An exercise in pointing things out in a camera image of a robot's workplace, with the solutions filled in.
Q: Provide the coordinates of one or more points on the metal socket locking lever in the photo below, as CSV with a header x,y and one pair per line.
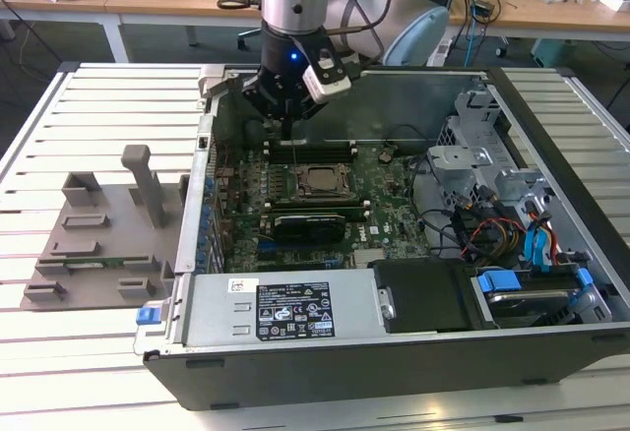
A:
x,y
295,155

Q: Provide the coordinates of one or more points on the brown parts rack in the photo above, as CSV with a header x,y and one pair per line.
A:
x,y
93,283

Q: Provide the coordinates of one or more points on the silver metal drive cage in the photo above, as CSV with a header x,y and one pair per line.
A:
x,y
460,158

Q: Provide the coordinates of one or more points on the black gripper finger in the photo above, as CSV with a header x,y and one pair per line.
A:
x,y
258,94
307,108

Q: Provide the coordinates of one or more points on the black open PC case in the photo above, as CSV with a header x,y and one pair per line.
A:
x,y
394,372

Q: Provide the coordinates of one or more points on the long wooden desk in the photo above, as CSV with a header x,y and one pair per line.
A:
x,y
162,3

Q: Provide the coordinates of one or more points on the green motherboard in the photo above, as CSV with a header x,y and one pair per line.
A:
x,y
389,214

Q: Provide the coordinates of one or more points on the hard disk in blue carrier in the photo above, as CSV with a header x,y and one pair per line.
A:
x,y
531,305

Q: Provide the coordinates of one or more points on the teal box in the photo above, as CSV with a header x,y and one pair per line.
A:
x,y
551,52

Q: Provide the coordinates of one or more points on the blue plastic case latch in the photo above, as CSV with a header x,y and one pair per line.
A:
x,y
147,315

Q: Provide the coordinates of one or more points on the black RAM slot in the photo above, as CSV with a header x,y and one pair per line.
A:
x,y
334,159
334,148
334,143
334,154

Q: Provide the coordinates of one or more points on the black graphics card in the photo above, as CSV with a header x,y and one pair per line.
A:
x,y
310,230

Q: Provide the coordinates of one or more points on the black office chair base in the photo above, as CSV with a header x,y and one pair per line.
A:
x,y
251,33

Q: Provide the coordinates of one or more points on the silver CPU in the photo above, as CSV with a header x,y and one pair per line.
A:
x,y
326,181

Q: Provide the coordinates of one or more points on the silver power supply unit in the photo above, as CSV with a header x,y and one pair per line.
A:
x,y
216,313

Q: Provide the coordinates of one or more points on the black plastic shroud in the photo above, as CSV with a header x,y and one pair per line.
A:
x,y
423,298

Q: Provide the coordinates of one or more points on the green RAM stick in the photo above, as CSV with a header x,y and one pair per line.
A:
x,y
113,263
354,212

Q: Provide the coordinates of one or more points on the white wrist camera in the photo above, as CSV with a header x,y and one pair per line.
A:
x,y
327,84

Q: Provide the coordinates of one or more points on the black power adapter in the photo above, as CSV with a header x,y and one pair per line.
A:
x,y
483,9

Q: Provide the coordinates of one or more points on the CPU socket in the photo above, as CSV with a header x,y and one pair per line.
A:
x,y
325,196

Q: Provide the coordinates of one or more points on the round coin battery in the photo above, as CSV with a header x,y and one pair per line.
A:
x,y
387,155

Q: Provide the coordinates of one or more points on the silver chipset heatsink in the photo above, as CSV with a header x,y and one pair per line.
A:
x,y
370,258

